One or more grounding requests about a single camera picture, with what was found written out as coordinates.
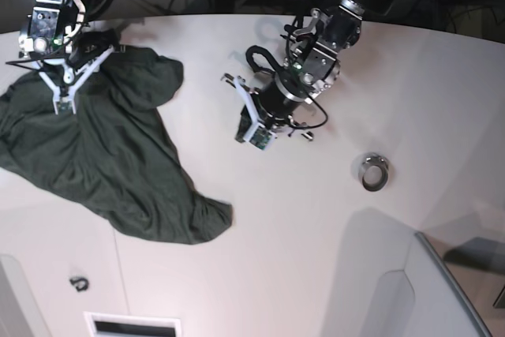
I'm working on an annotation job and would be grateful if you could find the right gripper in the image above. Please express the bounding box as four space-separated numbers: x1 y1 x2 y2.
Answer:
38 31 118 114

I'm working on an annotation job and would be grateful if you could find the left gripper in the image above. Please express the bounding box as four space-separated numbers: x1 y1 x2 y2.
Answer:
223 73 314 151

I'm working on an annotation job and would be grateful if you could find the dark green t-shirt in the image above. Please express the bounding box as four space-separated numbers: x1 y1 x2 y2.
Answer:
1 46 233 245

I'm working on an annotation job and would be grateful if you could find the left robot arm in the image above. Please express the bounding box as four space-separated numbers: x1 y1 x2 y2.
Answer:
223 0 394 150

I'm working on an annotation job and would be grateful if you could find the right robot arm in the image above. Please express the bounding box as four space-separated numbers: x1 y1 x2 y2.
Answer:
10 0 120 114

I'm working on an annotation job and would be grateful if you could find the grey tape roll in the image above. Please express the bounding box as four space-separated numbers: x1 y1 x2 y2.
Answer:
351 152 391 192

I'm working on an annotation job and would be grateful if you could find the small black clip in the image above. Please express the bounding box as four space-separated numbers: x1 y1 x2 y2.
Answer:
69 276 89 292

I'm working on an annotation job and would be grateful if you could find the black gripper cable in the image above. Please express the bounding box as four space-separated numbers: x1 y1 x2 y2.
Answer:
244 44 328 129

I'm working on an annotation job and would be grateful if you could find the white table cable slot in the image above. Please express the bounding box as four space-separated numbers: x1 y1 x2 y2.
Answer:
84 312 183 337

